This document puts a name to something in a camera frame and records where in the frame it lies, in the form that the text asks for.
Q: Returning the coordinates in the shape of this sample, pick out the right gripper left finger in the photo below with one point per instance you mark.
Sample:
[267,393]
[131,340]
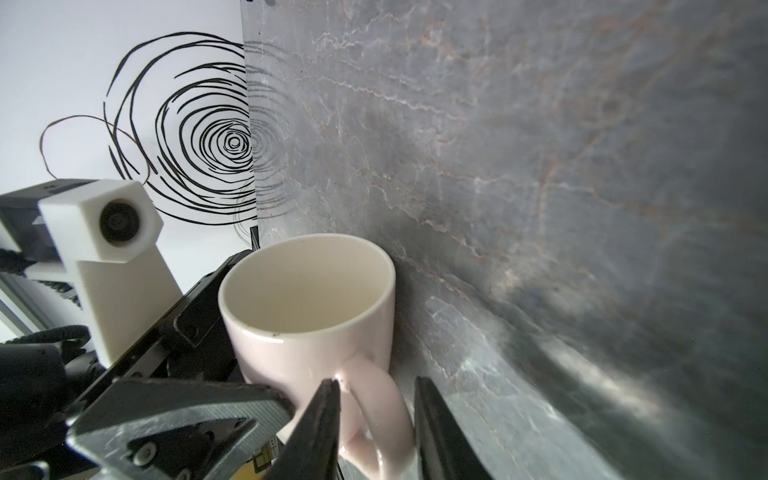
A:
[312,449]

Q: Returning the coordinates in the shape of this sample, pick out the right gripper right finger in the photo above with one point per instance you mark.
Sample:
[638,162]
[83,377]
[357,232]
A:
[442,448]

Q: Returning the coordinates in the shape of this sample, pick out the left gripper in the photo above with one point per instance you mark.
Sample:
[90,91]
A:
[160,412]

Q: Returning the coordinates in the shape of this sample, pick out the pink mug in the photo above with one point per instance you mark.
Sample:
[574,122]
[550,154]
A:
[318,307]

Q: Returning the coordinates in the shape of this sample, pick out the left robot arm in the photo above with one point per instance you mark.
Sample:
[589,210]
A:
[146,386]

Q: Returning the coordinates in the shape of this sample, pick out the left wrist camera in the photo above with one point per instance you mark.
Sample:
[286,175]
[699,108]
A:
[105,233]

